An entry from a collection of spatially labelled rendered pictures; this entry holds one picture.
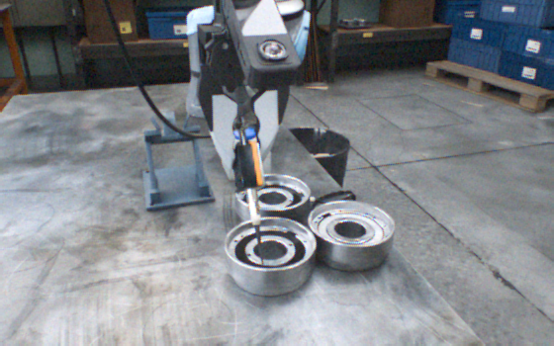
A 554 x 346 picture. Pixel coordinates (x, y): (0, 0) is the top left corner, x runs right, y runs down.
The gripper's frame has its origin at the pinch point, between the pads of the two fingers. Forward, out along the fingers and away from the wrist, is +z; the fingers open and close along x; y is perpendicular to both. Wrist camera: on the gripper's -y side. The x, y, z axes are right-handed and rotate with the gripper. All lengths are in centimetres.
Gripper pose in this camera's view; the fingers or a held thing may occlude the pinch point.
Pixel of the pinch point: (245, 158)
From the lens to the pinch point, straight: 51.8
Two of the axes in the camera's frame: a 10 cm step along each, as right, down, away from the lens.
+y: -2.9, -4.2, 8.6
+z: 0.0, 9.0, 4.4
